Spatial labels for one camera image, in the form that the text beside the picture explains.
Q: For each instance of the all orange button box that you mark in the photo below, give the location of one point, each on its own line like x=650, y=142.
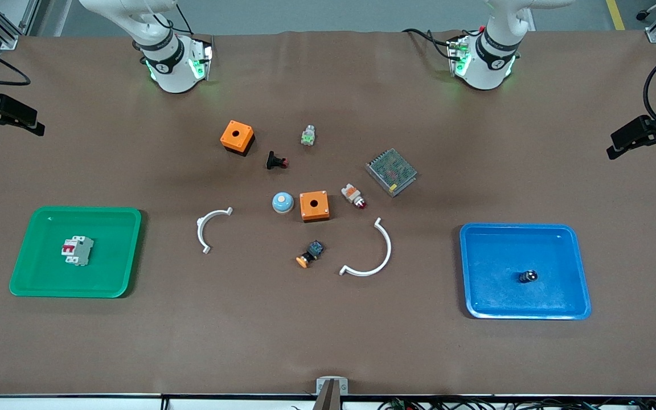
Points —
x=314, y=206

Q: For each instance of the black pushbutton red tip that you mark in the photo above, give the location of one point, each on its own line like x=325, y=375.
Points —
x=274, y=160

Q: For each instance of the green white indicator switch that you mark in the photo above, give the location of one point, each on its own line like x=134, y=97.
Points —
x=307, y=136

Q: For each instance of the small black capacitor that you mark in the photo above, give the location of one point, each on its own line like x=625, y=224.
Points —
x=528, y=277

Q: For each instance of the orange mushroom button blue block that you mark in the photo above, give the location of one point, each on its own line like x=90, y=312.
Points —
x=311, y=252

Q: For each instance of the metal mesh power supply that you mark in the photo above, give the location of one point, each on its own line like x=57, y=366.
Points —
x=392, y=172

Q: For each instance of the red indicator lamp orange body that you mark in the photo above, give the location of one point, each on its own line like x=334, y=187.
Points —
x=352, y=195

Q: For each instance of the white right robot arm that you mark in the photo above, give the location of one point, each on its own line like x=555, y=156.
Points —
x=171, y=68

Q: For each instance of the small white curved clamp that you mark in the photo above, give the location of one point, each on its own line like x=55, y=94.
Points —
x=200, y=228

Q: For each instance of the orange button box black base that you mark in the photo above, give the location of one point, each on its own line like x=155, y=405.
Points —
x=236, y=135

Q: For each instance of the grey metal bracket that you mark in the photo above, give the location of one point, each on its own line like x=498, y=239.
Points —
x=321, y=384

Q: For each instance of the blue dome buzzer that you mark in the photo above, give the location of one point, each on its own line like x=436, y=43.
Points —
x=283, y=203

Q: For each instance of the blue plastic tray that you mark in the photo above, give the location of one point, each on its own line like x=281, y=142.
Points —
x=493, y=256

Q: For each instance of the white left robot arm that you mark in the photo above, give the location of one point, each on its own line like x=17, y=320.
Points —
x=493, y=62

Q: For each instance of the green plastic tray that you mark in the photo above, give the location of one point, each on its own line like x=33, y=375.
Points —
x=37, y=267

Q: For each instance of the brown table mat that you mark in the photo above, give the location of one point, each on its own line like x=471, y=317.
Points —
x=305, y=330

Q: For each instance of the large white curved clamp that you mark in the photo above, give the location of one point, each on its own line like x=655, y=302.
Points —
x=388, y=247

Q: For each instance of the white circuit breaker red switch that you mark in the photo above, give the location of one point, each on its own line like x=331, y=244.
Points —
x=80, y=250

